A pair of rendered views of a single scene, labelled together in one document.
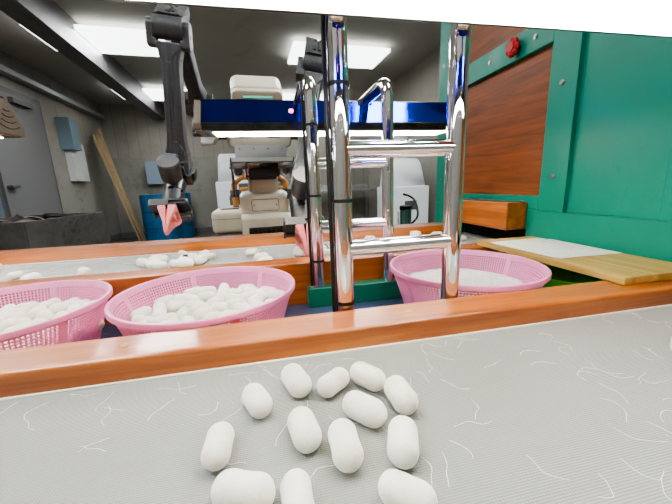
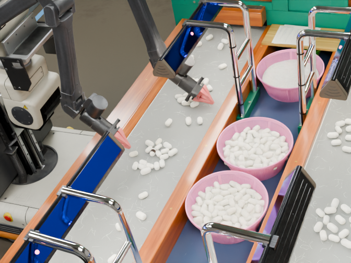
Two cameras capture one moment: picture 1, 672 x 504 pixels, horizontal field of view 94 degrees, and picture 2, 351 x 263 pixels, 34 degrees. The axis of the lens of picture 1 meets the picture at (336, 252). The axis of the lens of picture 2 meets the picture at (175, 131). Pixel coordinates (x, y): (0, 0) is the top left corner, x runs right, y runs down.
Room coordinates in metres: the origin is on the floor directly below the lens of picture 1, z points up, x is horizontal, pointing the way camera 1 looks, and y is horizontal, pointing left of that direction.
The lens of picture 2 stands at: (-0.37, 1.43, 2.16)
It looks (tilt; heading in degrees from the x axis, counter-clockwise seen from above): 41 degrees down; 314
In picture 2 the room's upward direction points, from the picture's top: 13 degrees counter-clockwise
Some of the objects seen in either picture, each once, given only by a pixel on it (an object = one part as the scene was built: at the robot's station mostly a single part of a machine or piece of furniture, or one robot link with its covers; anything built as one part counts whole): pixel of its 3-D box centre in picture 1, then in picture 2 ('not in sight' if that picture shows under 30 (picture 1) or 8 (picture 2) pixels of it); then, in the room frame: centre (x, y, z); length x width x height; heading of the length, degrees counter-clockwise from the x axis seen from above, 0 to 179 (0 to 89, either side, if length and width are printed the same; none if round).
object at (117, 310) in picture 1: (212, 316); (255, 151); (0.47, 0.20, 0.72); 0.27 x 0.27 x 0.10
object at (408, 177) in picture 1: (401, 203); not in sight; (4.55, -0.96, 0.63); 0.63 x 0.56 x 1.25; 15
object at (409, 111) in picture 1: (335, 117); (197, 19); (0.80, -0.01, 1.08); 0.62 x 0.08 x 0.07; 101
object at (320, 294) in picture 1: (343, 194); (223, 61); (0.72, -0.02, 0.90); 0.20 x 0.19 x 0.45; 101
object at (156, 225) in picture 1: (169, 216); not in sight; (6.05, 3.14, 0.44); 1.20 x 0.74 x 0.89; 15
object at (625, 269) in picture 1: (564, 253); (304, 37); (0.60, -0.45, 0.77); 0.33 x 0.15 x 0.01; 11
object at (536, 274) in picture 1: (462, 288); (290, 77); (0.56, -0.23, 0.72); 0.27 x 0.27 x 0.10
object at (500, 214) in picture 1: (478, 211); (231, 13); (0.94, -0.43, 0.83); 0.30 x 0.06 x 0.07; 11
